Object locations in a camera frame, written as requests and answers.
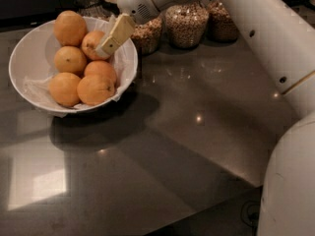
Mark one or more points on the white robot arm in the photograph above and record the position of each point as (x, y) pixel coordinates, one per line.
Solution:
(284, 43)

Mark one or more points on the glass jar of pale beans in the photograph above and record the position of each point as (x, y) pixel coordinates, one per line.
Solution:
(185, 24)

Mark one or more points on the glass jar of mixed grains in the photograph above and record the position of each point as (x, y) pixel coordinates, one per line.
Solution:
(146, 37)

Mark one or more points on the glass jar far left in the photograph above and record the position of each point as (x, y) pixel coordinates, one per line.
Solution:
(92, 8)

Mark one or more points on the white bowl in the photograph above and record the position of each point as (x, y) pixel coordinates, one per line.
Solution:
(28, 56)

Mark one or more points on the white paper liner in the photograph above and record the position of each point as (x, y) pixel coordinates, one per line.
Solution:
(123, 63)

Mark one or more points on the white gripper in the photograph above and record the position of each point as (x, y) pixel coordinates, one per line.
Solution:
(135, 1)

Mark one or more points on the glass jar of brown grains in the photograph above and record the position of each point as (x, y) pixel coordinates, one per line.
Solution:
(221, 27)

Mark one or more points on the orange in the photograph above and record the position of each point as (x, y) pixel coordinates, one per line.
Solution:
(63, 89)
(70, 28)
(70, 59)
(95, 89)
(103, 68)
(89, 44)

